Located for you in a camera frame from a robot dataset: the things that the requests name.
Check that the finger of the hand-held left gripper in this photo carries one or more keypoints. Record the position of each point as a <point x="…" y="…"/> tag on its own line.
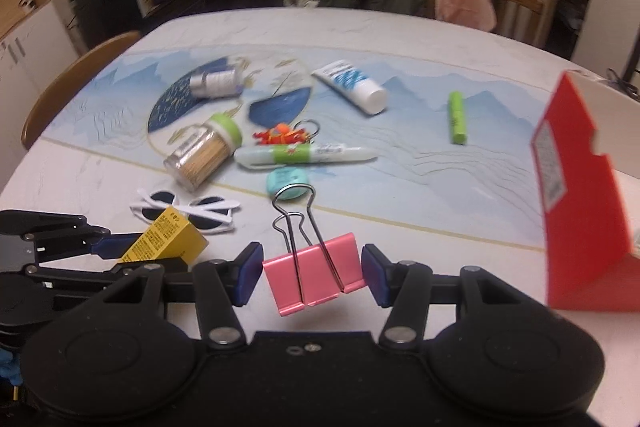
<point x="176" y="264"/>
<point x="115" y="246"/>

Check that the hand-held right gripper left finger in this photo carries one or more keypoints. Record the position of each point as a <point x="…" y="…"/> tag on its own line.
<point x="250" y="274"/>

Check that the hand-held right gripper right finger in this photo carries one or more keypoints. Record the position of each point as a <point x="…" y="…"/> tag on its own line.
<point x="374" y="274"/>

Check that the small yellow box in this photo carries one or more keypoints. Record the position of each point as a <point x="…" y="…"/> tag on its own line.
<point x="160" y="239"/>

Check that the white frame sunglasses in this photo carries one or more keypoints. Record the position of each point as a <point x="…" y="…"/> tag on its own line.
<point x="207" y="217"/>

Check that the pink binder clip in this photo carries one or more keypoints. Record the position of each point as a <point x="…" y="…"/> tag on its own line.
<point x="310" y="277"/>

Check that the teal round pencil sharpener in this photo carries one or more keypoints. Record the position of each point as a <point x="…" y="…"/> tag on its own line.
<point x="287" y="179"/>

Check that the toothpick jar with green lid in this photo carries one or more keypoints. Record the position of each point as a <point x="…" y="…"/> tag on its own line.
<point x="200" y="152"/>

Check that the white and green pen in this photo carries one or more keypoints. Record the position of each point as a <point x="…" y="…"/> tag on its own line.
<point x="280" y="155"/>

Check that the white tube with blue print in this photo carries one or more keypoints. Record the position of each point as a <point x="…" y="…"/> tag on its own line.
<point x="350" y="84"/>

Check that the red cardboard box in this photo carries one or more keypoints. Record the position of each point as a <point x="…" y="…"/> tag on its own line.
<point x="580" y="207"/>

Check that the curved wooden chair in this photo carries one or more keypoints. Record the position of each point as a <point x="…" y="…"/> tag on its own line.
<point x="65" y="82"/>

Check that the green highlighter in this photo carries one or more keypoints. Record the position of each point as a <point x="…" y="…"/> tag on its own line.
<point x="457" y="119"/>

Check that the small white bottle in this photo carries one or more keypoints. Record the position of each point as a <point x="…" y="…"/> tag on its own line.
<point x="220" y="82"/>

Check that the white cabinet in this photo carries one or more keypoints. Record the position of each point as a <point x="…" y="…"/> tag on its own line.
<point x="30" y="72"/>

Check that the black cabinet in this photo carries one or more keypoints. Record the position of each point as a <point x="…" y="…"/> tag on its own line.
<point x="105" y="2"/>

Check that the wooden slat chair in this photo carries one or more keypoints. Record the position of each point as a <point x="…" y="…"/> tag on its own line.
<point x="520" y="2"/>

